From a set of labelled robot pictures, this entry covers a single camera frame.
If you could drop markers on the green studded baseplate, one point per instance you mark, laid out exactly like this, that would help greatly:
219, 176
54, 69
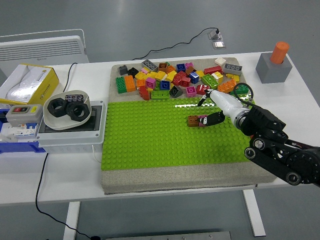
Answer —
155, 142

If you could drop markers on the open metal floor socket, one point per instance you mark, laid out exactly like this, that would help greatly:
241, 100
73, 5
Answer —
218, 37

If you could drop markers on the red long brick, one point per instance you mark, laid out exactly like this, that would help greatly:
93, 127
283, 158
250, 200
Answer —
213, 70
144, 93

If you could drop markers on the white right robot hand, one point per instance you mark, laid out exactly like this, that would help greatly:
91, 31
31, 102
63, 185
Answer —
227, 103

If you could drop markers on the red square brick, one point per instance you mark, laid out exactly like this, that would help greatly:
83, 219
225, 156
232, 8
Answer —
200, 88
178, 77
185, 82

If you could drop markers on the brown sloped brick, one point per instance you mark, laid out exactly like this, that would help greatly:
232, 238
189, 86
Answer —
190, 70

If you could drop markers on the brown square brick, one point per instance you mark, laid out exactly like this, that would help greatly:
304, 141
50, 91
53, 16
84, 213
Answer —
193, 121
163, 67

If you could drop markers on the white and blue circuit breaker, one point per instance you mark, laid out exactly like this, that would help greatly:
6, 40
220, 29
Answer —
27, 128

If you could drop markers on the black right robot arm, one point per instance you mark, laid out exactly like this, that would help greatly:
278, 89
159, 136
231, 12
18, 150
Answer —
265, 125

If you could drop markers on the dark grey small brick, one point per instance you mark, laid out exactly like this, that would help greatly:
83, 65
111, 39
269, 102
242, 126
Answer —
122, 70

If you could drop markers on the grey switch box red button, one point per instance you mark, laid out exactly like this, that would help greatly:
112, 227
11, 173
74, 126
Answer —
30, 116

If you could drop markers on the white table leg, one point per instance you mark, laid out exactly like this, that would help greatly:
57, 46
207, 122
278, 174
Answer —
255, 215
71, 220

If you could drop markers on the light pink small brick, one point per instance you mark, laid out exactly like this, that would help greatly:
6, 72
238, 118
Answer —
144, 70

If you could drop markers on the closed metal floor socket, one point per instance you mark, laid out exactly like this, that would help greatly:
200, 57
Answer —
218, 45

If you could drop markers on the large black hex nut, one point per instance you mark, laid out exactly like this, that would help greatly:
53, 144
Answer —
71, 115
51, 107

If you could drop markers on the blue and white brick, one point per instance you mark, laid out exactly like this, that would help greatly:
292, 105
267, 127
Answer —
193, 78

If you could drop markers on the dark green brick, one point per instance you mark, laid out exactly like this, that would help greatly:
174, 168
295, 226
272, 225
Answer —
242, 89

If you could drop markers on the blue square brick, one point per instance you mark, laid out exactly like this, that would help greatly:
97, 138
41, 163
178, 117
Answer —
164, 85
180, 67

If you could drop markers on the orange long brick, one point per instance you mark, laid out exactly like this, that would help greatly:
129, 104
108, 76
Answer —
129, 83
226, 86

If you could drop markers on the white plastic bowl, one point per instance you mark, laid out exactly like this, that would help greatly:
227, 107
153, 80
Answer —
57, 123

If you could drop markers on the grey long brick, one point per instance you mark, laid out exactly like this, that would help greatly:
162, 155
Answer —
232, 68
149, 65

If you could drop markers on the white and yellow brick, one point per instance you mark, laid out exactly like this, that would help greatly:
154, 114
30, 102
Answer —
217, 76

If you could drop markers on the orange cylinder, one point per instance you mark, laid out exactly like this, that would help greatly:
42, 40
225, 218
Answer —
279, 52

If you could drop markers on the small dark terminal strip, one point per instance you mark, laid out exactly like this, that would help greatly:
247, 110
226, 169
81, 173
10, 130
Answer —
73, 97

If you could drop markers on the lime green small brick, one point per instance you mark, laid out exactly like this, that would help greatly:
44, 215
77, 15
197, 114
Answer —
157, 87

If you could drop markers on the white panel heater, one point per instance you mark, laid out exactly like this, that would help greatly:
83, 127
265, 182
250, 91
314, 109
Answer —
37, 50

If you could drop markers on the orange square brick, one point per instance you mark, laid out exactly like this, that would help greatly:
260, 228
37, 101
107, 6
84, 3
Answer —
140, 83
171, 69

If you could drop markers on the dark grey sloped brick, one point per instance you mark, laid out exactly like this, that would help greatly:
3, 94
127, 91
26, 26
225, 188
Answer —
175, 92

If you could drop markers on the yellow small brick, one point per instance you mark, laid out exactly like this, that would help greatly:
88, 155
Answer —
233, 77
149, 90

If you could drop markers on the grey-brown foam mat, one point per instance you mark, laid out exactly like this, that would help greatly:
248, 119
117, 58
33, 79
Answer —
175, 180

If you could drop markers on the pink square brick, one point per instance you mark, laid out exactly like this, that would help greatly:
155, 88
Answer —
150, 82
200, 124
190, 91
188, 65

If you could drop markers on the yellow and white cardboard box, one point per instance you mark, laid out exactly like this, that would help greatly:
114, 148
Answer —
42, 82

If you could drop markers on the white square brick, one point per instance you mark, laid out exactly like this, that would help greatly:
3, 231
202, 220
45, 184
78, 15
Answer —
220, 61

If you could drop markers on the grey electrical enclosure box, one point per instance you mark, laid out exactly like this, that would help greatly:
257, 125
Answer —
75, 140

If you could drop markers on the grey block holder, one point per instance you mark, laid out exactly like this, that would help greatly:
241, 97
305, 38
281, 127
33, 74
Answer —
272, 73

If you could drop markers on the black brick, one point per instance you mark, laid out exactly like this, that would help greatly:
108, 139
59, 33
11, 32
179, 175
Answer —
132, 72

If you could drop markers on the lime green long brick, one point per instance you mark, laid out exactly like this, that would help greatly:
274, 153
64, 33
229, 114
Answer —
160, 95

